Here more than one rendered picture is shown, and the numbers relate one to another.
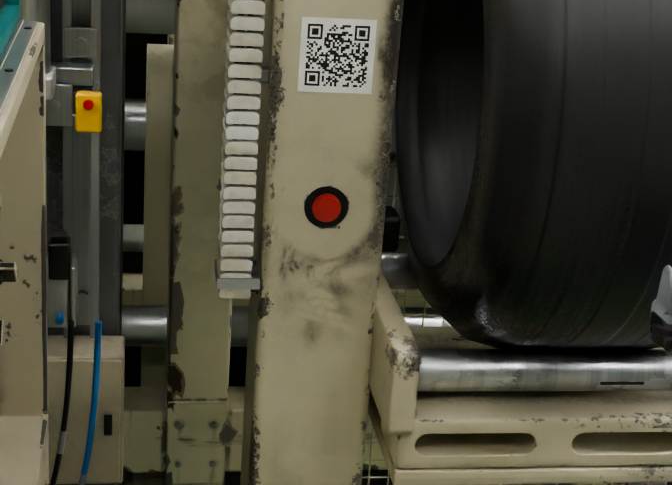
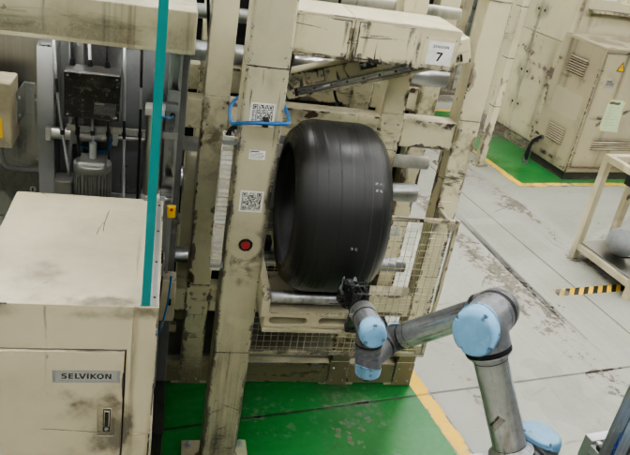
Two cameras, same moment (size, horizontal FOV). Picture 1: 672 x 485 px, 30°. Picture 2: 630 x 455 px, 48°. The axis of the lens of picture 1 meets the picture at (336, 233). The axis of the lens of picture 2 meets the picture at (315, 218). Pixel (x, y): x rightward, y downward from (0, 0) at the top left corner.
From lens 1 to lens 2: 1.06 m
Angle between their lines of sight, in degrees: 7
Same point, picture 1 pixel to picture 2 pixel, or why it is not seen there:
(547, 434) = (310, 318)
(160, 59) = (190, 155)
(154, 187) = (186, 204)
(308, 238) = (239, 253)
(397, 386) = (263, 303)
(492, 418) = (293, 312)
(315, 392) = (239, 299)
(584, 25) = (322, 209)
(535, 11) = (307, 203)
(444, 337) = not seen: hidden behind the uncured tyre
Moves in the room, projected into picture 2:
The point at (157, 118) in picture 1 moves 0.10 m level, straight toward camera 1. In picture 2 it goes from (188, 178) to (188, 189)
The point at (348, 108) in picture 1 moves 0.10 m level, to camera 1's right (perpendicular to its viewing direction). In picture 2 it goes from (253, 216) to (284, 220)
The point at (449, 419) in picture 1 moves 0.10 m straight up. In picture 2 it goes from (279, 312) to (284, 287)
